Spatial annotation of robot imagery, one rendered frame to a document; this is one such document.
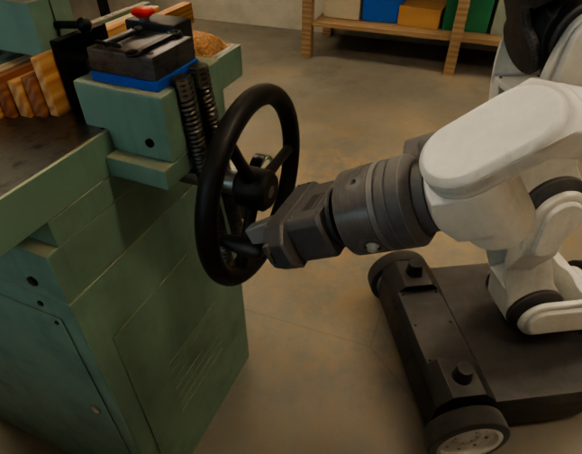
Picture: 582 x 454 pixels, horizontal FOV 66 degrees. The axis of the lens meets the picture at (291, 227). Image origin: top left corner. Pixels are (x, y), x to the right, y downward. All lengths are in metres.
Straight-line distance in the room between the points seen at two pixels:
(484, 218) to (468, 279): 1.10
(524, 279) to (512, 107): 0.86
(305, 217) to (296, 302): 1.13
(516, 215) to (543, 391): 0.93
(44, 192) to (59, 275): 0.11
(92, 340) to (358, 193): 0.48
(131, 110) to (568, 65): 0.65
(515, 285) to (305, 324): 0.65
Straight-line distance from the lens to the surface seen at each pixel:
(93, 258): 0.68
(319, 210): 0.44
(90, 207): 0.65
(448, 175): 0.36
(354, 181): 0.42
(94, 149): 0.64
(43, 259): 0.63
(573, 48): 0.84
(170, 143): 0.59
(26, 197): 0.58
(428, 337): 1.28
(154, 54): 0.58
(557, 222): 1.04
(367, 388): 1.39
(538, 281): 1.24
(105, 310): 0.75
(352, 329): 1.50
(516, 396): 1.28
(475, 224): 0.41
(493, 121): 0.38
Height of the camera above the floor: 1.18
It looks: 40 degrees down
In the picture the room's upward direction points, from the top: straight up
